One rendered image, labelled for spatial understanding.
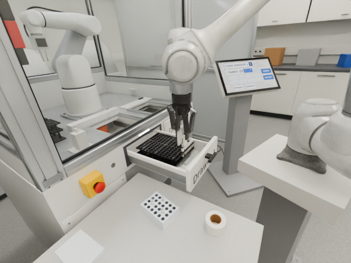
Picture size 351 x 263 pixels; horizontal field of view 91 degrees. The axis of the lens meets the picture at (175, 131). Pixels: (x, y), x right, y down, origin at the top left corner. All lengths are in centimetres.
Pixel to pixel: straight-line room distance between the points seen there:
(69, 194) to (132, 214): 23
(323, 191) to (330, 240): 107
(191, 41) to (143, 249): 61
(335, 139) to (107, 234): 79
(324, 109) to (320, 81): 275
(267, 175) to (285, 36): 359
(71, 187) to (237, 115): 139
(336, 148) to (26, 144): 90
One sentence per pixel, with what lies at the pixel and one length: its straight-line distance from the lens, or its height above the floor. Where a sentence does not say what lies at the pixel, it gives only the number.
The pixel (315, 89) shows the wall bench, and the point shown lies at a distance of 361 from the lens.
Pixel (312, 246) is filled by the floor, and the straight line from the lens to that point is 177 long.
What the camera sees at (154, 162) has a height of 89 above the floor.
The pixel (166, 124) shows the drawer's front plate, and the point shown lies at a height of 91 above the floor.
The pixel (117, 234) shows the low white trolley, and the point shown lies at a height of 76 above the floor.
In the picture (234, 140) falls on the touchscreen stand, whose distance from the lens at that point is 179.
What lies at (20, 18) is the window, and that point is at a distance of 63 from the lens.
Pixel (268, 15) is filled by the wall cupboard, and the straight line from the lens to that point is 391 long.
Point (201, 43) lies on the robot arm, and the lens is 47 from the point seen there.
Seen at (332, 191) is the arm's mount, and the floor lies 84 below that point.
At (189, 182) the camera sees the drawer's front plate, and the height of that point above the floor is 87.
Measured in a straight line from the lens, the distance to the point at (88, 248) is 70.
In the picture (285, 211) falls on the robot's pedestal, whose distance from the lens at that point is 108.
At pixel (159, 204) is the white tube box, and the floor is 80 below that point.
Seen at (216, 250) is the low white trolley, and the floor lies 76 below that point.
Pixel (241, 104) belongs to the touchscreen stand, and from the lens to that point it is 166.
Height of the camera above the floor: 133
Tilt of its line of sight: 27 degrees down
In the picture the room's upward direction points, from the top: 3 degrees counter-clockwise
